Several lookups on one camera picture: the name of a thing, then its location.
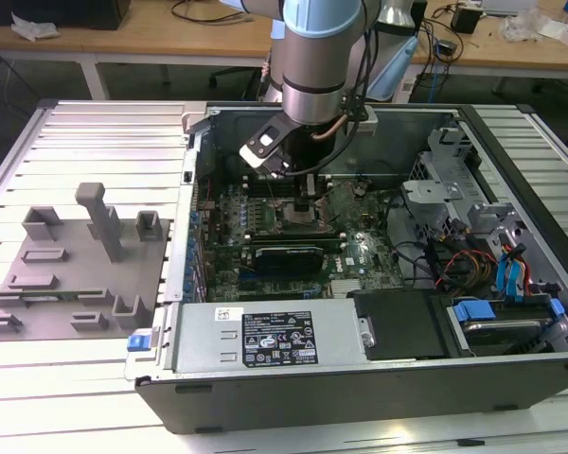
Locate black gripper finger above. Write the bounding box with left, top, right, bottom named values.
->
left=300, top=172, right=320, bottom=203

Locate CPU socket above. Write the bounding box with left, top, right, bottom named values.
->
left=273, top=197, right=330, bottom=233

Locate black RAM slot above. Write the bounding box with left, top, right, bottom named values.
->
left=244, top=229, right=346, bottom=236
left=244, top=234, right=346, bottom=240
left=244, top=183, right=332, bottom=190
left=244, top=187, right=333, bottom=196
left=244, top=178, right=331, bottom=185
left=244, top=237, right=346, bottom=245

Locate black NVIDIA graphics card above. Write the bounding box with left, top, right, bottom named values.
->
left=242, top=244, right=327, bottom=275

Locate green motherboard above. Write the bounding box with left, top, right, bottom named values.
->
left=196, top=177, right=408, bottom=304

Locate black expansion slot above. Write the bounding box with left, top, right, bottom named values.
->
left=239, top=281, right=309, bottom=292

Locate silver finned chipset heatsink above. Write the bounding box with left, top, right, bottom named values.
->
left=329, top=278, right=364, bottom=298

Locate black plastic shroud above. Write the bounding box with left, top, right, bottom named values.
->
left=347, top=288, right=451, bottom=361

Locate tall black box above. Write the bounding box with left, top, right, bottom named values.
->
left=410, top=0, right=428, bottom=48

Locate grey power supply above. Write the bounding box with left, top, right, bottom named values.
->
left=172, top=302, right=368, bottom=377

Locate wooden desk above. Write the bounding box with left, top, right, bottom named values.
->
left=0, top=0, right=568, bottom=101

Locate small black cube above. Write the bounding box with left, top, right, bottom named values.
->
left=451, top=5, right=480, bottom=34

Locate open black PC case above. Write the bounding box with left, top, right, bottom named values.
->
left=124, top=101, right=568, bottom=435

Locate hard disk in blue carrier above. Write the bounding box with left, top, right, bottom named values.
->
left=447, top=295, right=568, bottom=358

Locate clear plastic bag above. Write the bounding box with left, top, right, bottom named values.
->
left=496, top=11, right=543, bottom=44

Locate grey parts rack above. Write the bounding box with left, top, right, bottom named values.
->
left=0, top=182, right=172, bottom=341

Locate green RAM stick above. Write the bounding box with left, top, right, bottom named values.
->
left=17, top=291, right=81, bottom=303

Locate crumpled white paper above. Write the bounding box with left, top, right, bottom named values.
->
left=10, top=12, right=61, bottom=40

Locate wide black device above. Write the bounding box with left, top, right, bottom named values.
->
left=0, top=0, right=133, bottom=30

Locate silver white wrist camera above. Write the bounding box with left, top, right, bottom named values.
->
left=239, top=113, right=295, bottom=180

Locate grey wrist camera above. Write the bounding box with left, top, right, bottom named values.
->
left=344, top=104, right=379, bottom=137

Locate black cable with silver plug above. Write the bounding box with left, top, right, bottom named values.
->
left=259, top=46, right=274, bottom=98

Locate silver drive bay bracket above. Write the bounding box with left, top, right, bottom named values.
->
left=400, top=179, right=465, bottom=237

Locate orange yellow wire bundle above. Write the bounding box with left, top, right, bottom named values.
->
left=470, top=254, right=498, bottom=288

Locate blue flat wire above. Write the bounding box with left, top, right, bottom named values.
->
left=508, top=243, right=527, bottom=304
left=495, top=253, right=511, bottom=300

